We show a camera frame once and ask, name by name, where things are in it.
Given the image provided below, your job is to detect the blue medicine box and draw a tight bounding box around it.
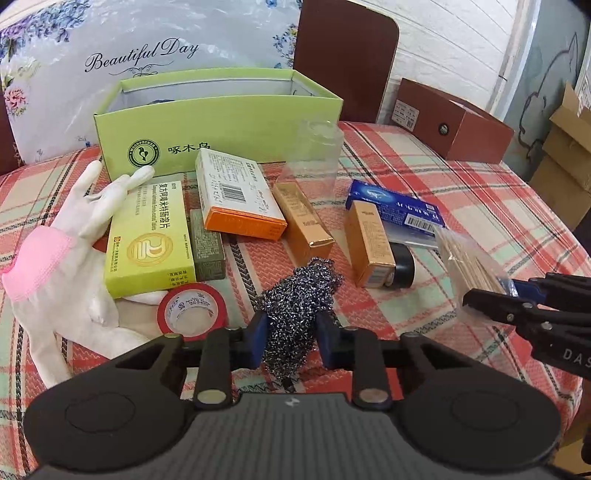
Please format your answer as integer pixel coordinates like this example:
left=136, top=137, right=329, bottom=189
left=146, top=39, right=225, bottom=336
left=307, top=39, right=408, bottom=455
left=346, top=179, right=447, bottom=250

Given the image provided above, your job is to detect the green cardboard storage box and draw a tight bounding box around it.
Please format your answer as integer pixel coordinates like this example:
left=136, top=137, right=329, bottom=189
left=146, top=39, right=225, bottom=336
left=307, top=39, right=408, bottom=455
left=93, top=68, right=345, bottom=182

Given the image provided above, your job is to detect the white glove pink cuff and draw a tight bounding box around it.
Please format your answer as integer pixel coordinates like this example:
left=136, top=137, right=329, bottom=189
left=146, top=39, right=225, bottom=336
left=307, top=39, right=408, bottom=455
left=25, top=249, right=163, bottom=389
left=0, top=160, right=156, bottom=303

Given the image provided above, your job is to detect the floral plastic bedding bag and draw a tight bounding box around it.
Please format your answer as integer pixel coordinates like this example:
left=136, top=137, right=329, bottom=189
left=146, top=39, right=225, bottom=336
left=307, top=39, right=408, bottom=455
left=0, top=0, right=306, bottom=168

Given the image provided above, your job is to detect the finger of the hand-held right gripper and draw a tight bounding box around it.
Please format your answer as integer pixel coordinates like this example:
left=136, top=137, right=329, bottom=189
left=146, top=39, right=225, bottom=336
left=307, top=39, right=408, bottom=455
left=501, top=272, right=591, bottom=309
left=462, top=288, right=552, bottom=328

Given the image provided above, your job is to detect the olive small box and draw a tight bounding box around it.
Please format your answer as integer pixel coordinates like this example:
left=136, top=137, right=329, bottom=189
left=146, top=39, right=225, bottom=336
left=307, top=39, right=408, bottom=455
left=189, top=209, right=227, bottom=282

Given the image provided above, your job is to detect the brown cardboard shoe box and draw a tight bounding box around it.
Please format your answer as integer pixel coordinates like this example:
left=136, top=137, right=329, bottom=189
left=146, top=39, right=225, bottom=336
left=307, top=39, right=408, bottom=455
left=392, top=78, right=515, bottom=164

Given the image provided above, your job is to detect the white and orange medicine box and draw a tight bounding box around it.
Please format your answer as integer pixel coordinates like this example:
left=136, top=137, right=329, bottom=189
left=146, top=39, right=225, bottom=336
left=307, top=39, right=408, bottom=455
left=195, top=148, right=288, bottom=241

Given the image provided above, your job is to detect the clear toothpick packet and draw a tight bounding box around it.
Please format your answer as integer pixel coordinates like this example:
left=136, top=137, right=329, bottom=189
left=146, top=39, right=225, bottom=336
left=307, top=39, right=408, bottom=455
left=434, top=228, right=519, bottom=301

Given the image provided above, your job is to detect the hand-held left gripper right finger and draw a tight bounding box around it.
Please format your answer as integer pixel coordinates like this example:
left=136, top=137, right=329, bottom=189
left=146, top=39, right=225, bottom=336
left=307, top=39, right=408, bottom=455
left=318, top=311, right=463, bottom=411

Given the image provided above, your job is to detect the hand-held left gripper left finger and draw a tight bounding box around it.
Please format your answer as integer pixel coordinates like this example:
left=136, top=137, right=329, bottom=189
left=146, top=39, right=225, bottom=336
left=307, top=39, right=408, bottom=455
left=115, top=311, right=271, bottom=411

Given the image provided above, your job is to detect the red tape roll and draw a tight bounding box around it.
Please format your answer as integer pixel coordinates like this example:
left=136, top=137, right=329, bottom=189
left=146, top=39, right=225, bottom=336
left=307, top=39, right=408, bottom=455
left=157, top=283, right=230, bottom=343

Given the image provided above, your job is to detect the clear plastic jar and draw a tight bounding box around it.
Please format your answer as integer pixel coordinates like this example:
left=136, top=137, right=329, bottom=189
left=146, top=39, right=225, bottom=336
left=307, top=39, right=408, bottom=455
left=281, top=119, right=346, bottom=204

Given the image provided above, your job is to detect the gold cosmetic box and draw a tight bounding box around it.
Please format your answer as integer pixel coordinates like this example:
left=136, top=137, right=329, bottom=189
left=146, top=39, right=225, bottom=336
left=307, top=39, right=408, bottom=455
left=344, top=200, right=398, bottom=289
left=272, top=181, right=336, bottom=268

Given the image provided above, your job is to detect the plain cardboard carton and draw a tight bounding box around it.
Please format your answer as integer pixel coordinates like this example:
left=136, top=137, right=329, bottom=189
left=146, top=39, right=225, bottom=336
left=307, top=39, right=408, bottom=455
left=529, top=82, right=591, bottom=232

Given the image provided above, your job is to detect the plaid tablecloth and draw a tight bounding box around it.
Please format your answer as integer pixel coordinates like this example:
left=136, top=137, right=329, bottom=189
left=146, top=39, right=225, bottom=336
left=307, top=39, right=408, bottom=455
left=0, top=121, right=586, bottom=468

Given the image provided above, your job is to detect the yellow-green medicine box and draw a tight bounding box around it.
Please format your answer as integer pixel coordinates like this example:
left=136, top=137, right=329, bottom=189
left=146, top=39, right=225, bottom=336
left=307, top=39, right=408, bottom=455
left=104, top=175, right=197, bottom=299

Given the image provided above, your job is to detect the steel wool scourer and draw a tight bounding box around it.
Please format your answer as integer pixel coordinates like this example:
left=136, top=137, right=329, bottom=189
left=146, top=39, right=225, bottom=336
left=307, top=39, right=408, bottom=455
left=256, top=257, right=343, bottom=393

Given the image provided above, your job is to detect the black small jar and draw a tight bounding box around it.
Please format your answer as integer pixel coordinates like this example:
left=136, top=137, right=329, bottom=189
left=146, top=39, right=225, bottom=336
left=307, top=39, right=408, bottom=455
left=385, top=241, right=417, bottom=291

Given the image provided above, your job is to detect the brown chair back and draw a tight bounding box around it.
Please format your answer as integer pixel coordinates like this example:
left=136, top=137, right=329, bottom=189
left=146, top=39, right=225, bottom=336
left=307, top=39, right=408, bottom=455
left=0, top=0, right=400, bottom=174

